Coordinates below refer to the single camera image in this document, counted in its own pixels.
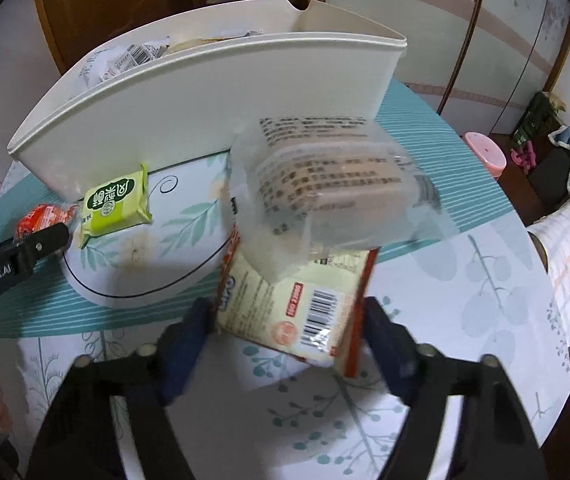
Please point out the pile of clothes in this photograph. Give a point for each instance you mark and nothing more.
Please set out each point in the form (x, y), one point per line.
(541, 147)

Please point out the white pastry pack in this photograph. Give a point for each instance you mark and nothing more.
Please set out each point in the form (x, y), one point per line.
(315, 315)

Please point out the floral tablecloth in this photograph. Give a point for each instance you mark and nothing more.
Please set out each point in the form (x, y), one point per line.
(253, 413)

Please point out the pink plastic stool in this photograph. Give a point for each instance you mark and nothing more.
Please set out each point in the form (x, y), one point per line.
(487, 151)

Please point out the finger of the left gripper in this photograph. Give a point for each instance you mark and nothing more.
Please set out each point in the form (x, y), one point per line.
(44, 243)

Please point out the white plastic storage bin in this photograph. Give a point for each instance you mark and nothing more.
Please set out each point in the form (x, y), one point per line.
(232, 64)

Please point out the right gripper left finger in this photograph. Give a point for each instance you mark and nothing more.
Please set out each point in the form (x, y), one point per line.
(77, 439)

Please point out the clear cake pack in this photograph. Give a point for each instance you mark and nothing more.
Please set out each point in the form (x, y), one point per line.
(304, 188)

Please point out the sliding wardrobe door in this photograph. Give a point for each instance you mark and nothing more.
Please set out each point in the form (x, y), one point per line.
(478, 63)

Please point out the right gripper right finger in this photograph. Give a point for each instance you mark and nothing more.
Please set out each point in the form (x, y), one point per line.
(494, 439)

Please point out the red snack packet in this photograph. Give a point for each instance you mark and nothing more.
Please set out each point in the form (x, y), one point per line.
(42, 216)

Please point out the green snack packet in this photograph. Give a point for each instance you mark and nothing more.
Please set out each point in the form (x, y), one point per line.
(115, 205)

